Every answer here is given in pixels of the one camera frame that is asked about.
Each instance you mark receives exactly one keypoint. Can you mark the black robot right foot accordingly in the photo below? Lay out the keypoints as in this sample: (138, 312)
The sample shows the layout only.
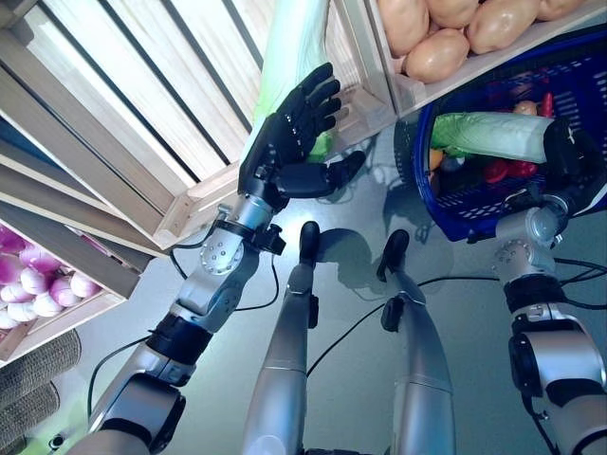
(396, 251)

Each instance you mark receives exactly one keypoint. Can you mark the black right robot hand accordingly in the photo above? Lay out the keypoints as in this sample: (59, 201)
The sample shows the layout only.
(574, 161)

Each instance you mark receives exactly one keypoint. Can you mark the black robot left foot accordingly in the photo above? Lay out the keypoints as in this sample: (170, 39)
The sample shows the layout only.
(309, 242)

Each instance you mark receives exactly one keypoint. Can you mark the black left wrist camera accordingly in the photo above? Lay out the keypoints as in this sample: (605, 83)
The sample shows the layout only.
(270, 239)

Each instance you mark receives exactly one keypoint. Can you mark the wooden cabbage crate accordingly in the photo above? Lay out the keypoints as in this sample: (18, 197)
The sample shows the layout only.
(142, 109)

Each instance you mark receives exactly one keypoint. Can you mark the red bell pepper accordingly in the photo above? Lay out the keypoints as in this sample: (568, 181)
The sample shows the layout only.
(524, 169)

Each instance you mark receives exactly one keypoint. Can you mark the blue plastic shopping basket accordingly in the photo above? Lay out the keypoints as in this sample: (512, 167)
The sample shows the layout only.
(419, 156)

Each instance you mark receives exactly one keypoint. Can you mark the black robot foot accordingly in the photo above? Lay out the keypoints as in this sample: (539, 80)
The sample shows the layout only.
(309, 242)
(396, 251)

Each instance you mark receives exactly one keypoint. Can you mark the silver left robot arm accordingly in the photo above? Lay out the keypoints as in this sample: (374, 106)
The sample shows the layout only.
(213, 284)

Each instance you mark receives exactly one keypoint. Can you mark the brown potato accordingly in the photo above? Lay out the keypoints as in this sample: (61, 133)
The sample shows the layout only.
(557, 8)
(500, 26)
(403, 23)
(436, 56)
(450, 10)

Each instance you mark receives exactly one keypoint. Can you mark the white garlic bulb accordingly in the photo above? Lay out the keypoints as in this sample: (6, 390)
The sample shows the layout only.
(453, 163)

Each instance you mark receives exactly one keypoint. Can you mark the orange fruit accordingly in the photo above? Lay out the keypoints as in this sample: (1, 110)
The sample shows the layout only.
(435, 160)

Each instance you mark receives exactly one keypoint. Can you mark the pale peach onion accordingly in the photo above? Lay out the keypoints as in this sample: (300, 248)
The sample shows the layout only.
(524, 108)

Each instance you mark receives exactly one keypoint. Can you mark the silver robot left leg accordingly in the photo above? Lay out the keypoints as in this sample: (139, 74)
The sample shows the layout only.
(280, 379)

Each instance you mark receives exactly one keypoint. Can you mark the wooden potato crate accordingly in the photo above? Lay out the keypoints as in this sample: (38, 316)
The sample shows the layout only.
(365, 61)

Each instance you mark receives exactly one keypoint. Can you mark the wooden display shelf frame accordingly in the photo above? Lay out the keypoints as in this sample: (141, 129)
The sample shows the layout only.
(57, 208)

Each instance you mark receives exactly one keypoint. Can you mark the red tomato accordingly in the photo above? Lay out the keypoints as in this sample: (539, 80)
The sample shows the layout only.
(498, 173)

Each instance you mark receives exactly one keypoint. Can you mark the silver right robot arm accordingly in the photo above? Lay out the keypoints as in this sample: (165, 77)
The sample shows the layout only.
(550, 355)

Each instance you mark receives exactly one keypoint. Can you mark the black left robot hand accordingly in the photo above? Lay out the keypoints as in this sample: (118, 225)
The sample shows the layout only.
(284, 142)

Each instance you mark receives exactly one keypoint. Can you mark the napa cabbage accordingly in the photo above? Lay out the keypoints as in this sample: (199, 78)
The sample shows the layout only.
(294, 42)
(498, 135)

